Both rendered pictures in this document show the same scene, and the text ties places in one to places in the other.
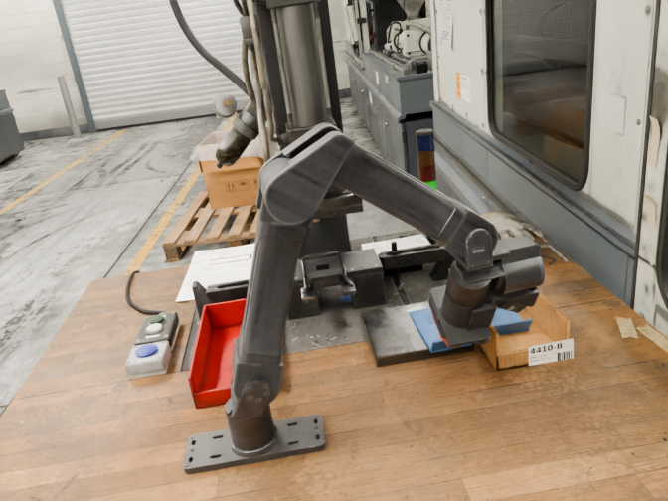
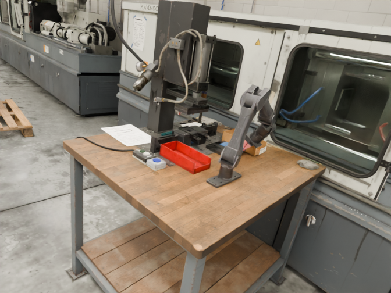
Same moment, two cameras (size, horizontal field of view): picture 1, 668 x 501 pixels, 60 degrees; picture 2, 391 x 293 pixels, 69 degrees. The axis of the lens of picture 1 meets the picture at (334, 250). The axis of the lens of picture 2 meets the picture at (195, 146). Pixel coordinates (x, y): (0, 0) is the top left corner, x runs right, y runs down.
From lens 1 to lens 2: 1.14 m
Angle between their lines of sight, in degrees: 43
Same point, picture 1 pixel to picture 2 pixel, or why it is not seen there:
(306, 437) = (236, 174)
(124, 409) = (169, 178)
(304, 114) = (202, 78)
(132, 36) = not seen: outside the picture
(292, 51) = (205, 57)
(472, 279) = (267, 128)
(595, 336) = not seen: hidden behind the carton
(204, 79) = not seen: outside the picture
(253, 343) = (240, 144)
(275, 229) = (253, 111)
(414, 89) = (85, 61)
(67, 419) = (153, 184)
